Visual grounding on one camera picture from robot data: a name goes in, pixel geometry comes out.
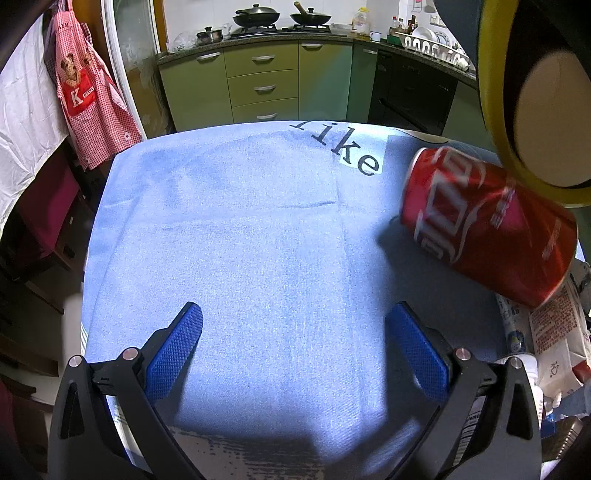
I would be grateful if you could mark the red checked apron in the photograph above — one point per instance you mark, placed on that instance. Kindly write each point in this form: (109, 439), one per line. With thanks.
(87, 92)

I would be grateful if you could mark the white plastic bottle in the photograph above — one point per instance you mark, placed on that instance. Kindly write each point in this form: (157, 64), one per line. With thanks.
(533, 371)

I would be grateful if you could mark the dark stone countertop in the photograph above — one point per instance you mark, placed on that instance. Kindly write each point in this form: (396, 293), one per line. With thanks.
(323, 38)

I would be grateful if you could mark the blue and white packet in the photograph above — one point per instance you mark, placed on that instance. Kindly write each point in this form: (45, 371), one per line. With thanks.
(512, 332)

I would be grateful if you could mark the small steel pot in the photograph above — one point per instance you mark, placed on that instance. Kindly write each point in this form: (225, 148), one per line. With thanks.
(210, 34)

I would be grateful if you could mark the clear plastic bag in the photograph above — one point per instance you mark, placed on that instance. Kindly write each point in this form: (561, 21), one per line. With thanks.
(182, 41)

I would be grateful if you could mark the black gas stove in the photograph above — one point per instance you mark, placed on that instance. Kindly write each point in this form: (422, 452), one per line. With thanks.
(281, 30)

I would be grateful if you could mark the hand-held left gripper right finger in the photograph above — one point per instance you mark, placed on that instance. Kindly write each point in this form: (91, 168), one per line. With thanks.
(418, 350)

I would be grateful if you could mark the white carton with red print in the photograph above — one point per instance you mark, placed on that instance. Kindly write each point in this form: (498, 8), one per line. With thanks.
(561, 332)

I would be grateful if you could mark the dark red wooden furniture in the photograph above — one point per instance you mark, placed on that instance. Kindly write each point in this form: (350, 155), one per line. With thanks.
(41, 203)

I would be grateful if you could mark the light blue tablecloth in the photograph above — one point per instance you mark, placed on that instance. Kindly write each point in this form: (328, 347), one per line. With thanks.
(254, 254)

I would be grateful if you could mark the white hanging cloth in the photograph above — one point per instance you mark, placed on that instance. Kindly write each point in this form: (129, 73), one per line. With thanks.
(23, 115)

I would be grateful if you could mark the white mug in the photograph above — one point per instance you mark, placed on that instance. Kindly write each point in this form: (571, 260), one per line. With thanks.
(375, 36)

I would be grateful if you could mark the small brown box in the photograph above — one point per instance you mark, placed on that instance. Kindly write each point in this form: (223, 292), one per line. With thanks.
(568, 434)

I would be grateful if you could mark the green sink cabinet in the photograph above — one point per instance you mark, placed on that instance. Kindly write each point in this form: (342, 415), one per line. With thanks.
(464, 110)

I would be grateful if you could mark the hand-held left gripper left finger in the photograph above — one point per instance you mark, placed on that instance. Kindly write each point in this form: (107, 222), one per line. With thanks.
(178, 350)

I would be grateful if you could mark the black bin with yellow rim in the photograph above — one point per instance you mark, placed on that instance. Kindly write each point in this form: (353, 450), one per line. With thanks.
(489, 92)

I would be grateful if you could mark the black oven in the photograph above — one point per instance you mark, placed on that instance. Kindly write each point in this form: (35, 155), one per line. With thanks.
(415, 92)

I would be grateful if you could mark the clear jug with yellow cap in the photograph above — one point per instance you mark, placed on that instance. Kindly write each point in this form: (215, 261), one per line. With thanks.
(361, 21)

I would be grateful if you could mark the red soda can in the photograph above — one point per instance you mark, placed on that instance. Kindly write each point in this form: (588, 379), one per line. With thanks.
(485, 221)

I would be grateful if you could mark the green drawer cabinet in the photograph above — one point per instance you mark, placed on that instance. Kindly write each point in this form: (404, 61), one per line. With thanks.
(263, 60)

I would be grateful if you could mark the white framed glass door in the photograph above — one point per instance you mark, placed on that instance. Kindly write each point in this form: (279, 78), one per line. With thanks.
(129, 55)

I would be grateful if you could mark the black wok with lid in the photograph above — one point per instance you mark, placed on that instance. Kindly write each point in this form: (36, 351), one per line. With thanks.
(256, 16)

